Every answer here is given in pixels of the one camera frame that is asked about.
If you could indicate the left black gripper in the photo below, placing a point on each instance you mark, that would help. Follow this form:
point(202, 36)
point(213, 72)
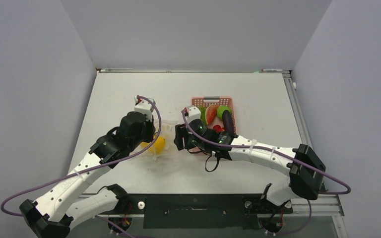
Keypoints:
point(151, 126)

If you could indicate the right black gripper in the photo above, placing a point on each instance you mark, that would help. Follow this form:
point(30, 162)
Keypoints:
point(182, 133)

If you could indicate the clear zip top bag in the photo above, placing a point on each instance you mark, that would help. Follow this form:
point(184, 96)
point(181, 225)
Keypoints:
point(168, 132)

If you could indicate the yellow bell pepper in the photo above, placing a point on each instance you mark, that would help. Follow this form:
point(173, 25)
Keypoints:
point(158, 146)

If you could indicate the pink plastic basket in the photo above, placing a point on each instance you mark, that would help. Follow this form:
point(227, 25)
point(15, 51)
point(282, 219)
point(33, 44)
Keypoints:
point(220, 100)

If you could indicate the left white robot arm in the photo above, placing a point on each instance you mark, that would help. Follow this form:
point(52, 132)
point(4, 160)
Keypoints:
point(57, 212)

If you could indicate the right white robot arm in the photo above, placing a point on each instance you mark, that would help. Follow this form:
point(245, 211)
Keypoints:
point(302, 168)

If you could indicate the green grapes bunch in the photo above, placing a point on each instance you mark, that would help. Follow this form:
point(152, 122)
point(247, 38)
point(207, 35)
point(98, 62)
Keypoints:
point(203, 114)

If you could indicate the watermelon slice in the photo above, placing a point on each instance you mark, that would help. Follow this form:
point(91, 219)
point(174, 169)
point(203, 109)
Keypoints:
point(210, 113)

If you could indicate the red strawberries pile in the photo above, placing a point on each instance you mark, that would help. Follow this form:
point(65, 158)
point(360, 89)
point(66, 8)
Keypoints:
point(218, 128)

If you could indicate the green round fruit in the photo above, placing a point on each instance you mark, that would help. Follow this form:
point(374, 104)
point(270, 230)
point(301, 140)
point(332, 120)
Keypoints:
point(221, 110)

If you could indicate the purple eggplant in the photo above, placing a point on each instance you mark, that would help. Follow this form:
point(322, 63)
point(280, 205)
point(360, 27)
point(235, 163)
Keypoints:
point(228, 123)

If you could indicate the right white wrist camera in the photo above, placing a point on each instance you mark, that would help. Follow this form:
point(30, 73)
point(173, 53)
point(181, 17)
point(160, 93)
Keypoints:
point(192, 113)

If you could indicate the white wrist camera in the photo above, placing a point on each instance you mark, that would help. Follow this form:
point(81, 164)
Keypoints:
point(192, 113)
point(144, 107)

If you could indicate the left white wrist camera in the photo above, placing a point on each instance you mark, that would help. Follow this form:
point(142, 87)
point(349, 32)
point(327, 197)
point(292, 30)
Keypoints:
point(144, 107)

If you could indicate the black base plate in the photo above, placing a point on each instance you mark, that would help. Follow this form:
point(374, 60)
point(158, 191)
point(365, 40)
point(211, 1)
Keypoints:
point(198, 211)

